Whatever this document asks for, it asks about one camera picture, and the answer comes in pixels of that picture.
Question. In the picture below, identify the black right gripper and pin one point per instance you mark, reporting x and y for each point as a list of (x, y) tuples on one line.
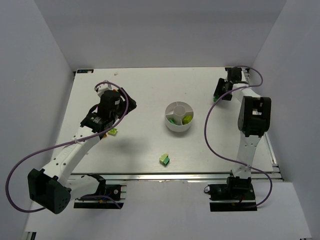
[(222, 89)]

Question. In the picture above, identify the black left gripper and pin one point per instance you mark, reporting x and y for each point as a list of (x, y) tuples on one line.
[(130, 103)]

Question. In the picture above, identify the dark green sloped lego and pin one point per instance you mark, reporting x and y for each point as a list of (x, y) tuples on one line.
[(215, 99)]

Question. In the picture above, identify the dark green lego plate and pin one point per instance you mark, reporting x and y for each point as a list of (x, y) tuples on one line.
[(172, 121)]

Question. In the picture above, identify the pale green curved lego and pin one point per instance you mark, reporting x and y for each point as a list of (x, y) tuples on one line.
[(163, 157)]

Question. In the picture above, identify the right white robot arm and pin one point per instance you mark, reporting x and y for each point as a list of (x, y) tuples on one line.
[(253, 121)]

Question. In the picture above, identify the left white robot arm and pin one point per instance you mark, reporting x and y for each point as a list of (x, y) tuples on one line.
[(50, 186)]

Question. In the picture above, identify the lime green lego plate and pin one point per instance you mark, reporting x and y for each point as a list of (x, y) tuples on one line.
[(113, 132)]

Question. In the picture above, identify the white round divided container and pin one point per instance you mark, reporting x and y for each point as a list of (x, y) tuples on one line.
[(176, 111)]

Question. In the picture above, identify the blue label sticker left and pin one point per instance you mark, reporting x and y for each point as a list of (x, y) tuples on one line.
[(85, 71)]

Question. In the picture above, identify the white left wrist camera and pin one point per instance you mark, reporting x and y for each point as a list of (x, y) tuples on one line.
[(101, 87)]

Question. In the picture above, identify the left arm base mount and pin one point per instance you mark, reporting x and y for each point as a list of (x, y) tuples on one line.
[(92, 191)]

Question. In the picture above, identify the aluminium table front rail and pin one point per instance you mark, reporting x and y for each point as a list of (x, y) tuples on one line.
[(163, 177)]

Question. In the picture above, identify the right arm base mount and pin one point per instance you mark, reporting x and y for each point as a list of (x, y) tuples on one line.
[(236, 195)]

